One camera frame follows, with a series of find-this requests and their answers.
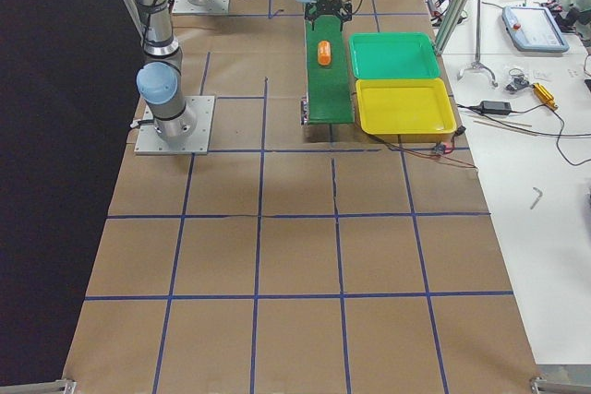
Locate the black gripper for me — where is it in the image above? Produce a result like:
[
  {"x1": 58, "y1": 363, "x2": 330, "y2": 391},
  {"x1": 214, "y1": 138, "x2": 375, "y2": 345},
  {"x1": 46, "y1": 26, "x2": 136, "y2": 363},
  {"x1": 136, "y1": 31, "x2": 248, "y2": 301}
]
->
[{"x1": 304, "y1": 0, "x2": 352, "y2": 24}]

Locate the orange cylinder with 4680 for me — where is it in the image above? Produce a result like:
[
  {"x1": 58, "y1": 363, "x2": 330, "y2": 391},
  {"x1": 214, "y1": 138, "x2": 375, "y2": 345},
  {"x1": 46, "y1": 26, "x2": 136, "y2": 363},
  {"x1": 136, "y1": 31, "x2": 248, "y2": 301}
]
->
[{"x1": 317, "y1": 40, "x2": 332, "y2": 66}]

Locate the green plastic tray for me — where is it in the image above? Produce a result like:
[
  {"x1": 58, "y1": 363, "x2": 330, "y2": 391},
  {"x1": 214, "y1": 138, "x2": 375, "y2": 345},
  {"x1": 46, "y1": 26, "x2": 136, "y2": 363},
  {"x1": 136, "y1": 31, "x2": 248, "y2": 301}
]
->
[{"x1": 349, "y1": 32, "x2": 440, "y2": 79}]

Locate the yellow plastic tray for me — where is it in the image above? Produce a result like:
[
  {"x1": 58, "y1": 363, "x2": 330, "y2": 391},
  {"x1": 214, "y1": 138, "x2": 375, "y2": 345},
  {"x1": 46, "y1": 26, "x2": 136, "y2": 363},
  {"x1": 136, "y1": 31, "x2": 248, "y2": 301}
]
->
[{"x1": 356, "y1": 78, "x2": 457, "y2": 136}]

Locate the metal rod with claw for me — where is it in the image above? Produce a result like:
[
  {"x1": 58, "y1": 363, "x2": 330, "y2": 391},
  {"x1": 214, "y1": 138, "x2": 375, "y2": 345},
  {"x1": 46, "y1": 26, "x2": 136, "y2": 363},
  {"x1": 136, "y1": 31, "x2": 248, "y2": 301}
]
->
[{"x1": 457, "y1": 0, "x2": 499, "y2": 89}]

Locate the black power adapter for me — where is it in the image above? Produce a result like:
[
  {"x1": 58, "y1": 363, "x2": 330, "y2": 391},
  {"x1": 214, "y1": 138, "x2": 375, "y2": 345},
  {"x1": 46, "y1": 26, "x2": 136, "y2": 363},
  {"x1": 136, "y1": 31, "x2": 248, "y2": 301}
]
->
[{"x1": 479, "y1": 101, "x2": 513, "y2": 115}]

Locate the teach pendant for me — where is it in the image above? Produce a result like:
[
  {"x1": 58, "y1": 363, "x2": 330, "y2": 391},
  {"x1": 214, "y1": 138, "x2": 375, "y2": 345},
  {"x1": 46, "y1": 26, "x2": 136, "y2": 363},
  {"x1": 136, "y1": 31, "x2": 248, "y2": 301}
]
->
[{"x1": 501, "y1": 6, "x2": 570, "y2": 54}]

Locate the silver hex key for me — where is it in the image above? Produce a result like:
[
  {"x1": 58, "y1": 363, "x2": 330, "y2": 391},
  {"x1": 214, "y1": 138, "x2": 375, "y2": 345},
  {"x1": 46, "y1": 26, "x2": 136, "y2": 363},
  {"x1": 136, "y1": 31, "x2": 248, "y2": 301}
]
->
[{"x1": 530, "y1": 186, "x2": 544, "y2": 210}]

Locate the red black connector cable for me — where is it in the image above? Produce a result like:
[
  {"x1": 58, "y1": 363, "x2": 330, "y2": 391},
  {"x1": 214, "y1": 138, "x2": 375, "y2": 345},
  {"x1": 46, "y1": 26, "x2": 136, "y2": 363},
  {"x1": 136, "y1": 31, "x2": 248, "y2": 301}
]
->
[{"x1": 368, "y1": 125, "x2": 477, "y2": 170}]

